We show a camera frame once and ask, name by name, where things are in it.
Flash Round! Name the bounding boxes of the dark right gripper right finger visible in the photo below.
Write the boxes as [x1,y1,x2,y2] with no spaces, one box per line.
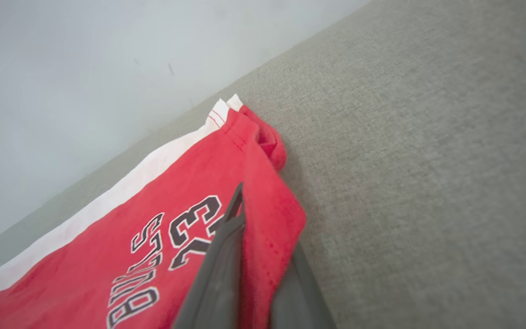
[270,243,337,329]

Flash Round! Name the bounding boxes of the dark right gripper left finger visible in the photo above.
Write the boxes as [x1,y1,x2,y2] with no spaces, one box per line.
[172,183,246,329]

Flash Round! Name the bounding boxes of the red white Bulls shorts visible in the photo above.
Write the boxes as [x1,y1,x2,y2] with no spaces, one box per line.
[0,94,308,329]

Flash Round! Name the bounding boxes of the grey fabric sofa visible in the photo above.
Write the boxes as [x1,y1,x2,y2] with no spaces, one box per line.
[0,0,526,329]

